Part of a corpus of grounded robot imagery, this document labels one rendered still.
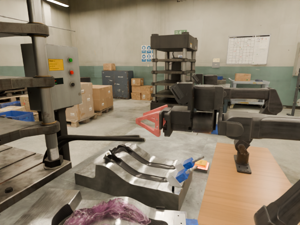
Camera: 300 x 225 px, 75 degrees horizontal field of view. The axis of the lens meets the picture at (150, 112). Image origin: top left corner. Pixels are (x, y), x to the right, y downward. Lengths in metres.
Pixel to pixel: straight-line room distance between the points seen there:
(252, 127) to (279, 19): 6.94
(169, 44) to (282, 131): 4.37
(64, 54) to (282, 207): 1.31
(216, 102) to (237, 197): 0.57
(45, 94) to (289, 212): 1.09
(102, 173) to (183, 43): 4.10
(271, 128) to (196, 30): 6.96
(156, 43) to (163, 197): 4.35
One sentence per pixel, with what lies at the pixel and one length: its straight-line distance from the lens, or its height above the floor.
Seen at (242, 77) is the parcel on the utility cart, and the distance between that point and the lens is 6.64.
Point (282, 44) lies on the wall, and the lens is 7.34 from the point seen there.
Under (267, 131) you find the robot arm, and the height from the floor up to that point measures 1.20.
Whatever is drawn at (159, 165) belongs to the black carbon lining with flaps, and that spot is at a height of 0.88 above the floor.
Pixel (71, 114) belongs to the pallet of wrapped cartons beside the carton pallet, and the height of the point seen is 0.26.
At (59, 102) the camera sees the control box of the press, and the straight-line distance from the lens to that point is 1.37.
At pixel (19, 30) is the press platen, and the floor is 1.50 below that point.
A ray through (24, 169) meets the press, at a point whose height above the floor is 0.79.
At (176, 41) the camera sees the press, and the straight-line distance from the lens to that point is 4.76.
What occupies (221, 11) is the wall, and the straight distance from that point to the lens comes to 7.41.
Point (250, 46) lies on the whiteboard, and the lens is 7.23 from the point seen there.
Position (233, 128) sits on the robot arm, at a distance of 0.50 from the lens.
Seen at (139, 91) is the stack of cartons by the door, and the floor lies 0.33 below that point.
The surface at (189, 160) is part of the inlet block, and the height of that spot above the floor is 0.95.
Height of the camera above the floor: 1.35
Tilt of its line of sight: 14 degrees down
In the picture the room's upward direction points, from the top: straight up
